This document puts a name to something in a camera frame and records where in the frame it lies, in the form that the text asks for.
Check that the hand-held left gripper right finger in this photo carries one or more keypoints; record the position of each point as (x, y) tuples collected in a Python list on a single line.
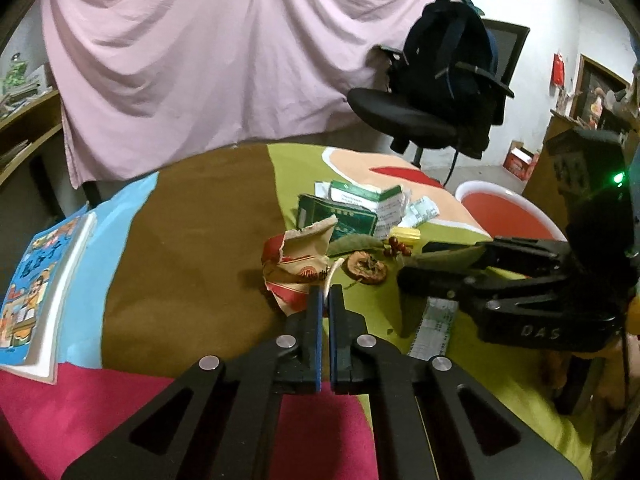
[(336, 340)]

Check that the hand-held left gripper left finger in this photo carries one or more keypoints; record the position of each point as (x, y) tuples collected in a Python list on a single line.
[(316, 340)]

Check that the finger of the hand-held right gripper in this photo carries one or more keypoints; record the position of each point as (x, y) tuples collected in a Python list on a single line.
[(530, 327), (520, 255)]

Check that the red and white bin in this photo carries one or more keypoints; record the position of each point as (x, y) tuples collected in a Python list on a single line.
[(505, 212)]

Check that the white curved strip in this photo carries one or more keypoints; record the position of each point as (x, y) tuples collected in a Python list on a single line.
[(331, 280)]

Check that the torn red white paper bag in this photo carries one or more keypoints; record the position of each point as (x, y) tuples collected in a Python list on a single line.
[(295, 270)]

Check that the green leaf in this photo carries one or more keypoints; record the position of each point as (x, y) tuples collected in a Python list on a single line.
[(445, 259), (355, 245)]

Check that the brown dried fruit slice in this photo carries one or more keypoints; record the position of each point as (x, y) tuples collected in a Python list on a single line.
[(367, 267)]

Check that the long white receipt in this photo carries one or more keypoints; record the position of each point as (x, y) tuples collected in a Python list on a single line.
[(434, 330)]

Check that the white receipts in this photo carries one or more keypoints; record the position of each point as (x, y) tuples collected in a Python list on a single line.
[(419, 212)]

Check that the bunch of red berries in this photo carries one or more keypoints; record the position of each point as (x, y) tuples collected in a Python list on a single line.
[(397, 246)]

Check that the small yellow packet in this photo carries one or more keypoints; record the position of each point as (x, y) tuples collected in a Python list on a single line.
[(406, 236)]

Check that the dark green box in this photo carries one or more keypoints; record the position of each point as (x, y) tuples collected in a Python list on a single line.
[(320, 212)]

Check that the white and green carton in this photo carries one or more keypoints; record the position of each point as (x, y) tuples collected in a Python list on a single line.
[(380, 205)]

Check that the person's right hand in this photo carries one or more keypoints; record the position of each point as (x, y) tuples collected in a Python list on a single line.
[(607, 385)]

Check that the brown wooden cabinet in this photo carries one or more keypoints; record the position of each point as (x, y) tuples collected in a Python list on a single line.
[(547, 185)]

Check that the red cardboard box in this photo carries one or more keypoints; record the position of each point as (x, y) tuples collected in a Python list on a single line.
[(520, 162)]

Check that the framed picture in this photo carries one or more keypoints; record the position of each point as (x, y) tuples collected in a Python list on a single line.
[(595, 90)]

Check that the colourful patchwork table cloth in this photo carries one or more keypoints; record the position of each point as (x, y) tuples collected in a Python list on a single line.
[(190, 240)]

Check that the black office chair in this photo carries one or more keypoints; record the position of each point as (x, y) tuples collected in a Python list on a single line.
[(400, 115)]

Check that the dark blue backpack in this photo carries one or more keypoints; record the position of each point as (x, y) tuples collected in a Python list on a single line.
[(445, 70)]

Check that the blue children's comic book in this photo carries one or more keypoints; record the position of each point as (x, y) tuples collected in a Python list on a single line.
[(35, 285)]

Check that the pink hanging sheet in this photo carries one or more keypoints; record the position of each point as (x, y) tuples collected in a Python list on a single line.
[(225, 60)]

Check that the wooden shelf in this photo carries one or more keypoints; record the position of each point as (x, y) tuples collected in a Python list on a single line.
[(30, 125)]

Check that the clutter of books on shelf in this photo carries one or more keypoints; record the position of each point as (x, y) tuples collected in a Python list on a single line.
[(20, 85)]

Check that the red hanging wall ornament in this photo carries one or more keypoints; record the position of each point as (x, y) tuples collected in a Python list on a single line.
[(558, 70)]

